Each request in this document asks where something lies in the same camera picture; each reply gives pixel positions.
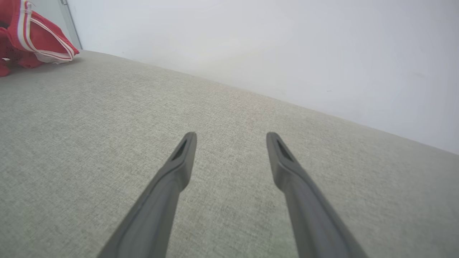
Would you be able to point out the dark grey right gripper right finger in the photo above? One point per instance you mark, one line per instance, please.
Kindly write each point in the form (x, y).
(308, 215)

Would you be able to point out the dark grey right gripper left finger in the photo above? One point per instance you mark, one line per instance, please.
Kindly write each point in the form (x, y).
(161, 200)

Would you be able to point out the grey wall trim strip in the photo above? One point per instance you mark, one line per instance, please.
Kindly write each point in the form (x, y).
(70, 25)

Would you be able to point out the red and white basketball jersey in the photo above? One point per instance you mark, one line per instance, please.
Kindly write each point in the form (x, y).
(39, 36)

